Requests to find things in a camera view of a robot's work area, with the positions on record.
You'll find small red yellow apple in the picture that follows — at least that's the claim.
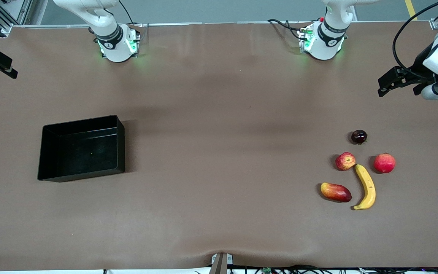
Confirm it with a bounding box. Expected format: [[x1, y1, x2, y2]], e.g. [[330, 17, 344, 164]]
[[335, 152, 356, 171]]

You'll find yellow banana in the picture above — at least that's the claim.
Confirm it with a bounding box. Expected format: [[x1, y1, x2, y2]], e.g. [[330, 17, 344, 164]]
[[353, 164, 376, 211]]

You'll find black plastic box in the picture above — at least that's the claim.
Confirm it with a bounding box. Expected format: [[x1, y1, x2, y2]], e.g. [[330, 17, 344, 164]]
[[37, 115, 125, 183]]

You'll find dark purple plum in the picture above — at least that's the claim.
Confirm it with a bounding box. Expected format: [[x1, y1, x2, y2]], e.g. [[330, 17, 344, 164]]
[[351, 129, 368, 145]]

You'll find red yellow mango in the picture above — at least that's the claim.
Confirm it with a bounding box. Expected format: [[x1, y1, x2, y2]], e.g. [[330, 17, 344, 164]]
[[320, 182, 352, 203]]

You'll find brown table mat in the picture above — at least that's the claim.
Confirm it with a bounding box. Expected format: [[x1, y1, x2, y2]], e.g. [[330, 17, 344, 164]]
[[0, 21, 438, 271]]

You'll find black base power cable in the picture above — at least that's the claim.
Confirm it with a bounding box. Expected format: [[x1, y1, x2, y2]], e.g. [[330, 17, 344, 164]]
[[267, 18, 304, 38]]

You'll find thin black base cable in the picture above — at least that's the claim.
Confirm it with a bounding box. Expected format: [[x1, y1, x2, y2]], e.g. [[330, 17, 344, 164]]
[[118, 0, 143, 27]]

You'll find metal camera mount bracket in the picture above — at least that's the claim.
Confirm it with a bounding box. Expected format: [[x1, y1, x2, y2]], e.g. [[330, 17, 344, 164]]
[[208, 252, 234, 274]]

